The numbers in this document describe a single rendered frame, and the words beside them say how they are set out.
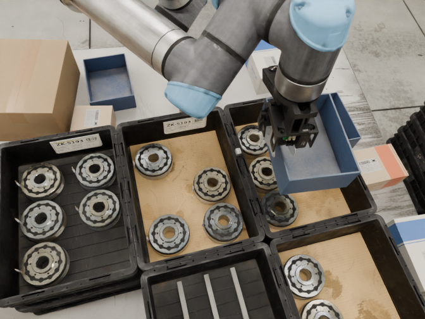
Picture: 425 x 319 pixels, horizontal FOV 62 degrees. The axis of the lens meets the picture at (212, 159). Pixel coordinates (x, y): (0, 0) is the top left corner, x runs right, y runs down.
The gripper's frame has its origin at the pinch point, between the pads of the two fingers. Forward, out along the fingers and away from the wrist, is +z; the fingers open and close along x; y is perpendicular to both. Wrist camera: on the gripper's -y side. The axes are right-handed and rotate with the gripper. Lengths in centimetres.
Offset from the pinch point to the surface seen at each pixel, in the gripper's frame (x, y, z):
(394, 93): 120, -93, 121
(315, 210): 14.7, 6.5, 30.0
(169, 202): -25.1, -0.3, 27.2
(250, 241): -6.5, 15.4, 18.5
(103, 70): -47, -61, 38
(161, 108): -26, -42, 40
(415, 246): 41, 19, 36
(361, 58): 108, -125, 120
